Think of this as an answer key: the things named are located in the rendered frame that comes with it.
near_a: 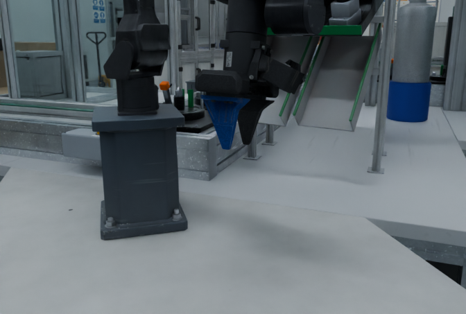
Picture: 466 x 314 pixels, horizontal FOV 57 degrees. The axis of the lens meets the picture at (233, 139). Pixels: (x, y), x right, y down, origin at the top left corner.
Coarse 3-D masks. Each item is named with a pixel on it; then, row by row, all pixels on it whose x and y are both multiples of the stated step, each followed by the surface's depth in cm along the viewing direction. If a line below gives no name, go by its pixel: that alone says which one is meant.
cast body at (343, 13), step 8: (336, 0) 91; (344, 0) 89; (352, 0) 90; (336, 8) 91; (344, 8) 90; (352, 8) 90; (360, 8) 93; (336, 16) 92; (344, 16) 91; (352, 16) 91; (360, 16) 93; (336, 24) 92; (344, 24) 90; (352, 24) 92
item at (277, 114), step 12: (276, 36) 115; (288, 36) 114; (300, 36) 112; (312, 36) 105; (276, 48) 113; (288, 48) 111; (300, 48) 110; (312, 48) 106; (300, 60) 101; (288, 96) 97; (276, 108) 101; (288, 108) 98; (264, 120) 101; (276, 120) 100
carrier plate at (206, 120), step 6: (198, 120) 114; (204, 120) 114; (210, 120) 114; (186, 126) 106; (192, 126) 106; (198, 126) 106; (204, 126) 107; (210, 126) 110; (192, 132) 106; (198, 132) 105
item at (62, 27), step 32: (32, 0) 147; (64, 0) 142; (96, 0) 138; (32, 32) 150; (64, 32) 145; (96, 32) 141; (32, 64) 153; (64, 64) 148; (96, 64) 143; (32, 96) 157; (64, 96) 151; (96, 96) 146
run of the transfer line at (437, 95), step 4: (432, 84) 205; (436, 84) 205; (432, 88) 202; (436, 88) 201; (440, 88) 200; (444, 88) 200; (432, 92) 202; (436, 92) 201; (440, 92) 201; (444, 92) 200; (376, 96) 212; (432, 96) 202; (436, 96) 202; (440, 96) 201; (364, 100) 214; (376, 100) 212; (432, 100) 203; (436, 100) 202; (440, 100) 202; (432, 104) 203; (436, 104) 203; (440, 104) 202
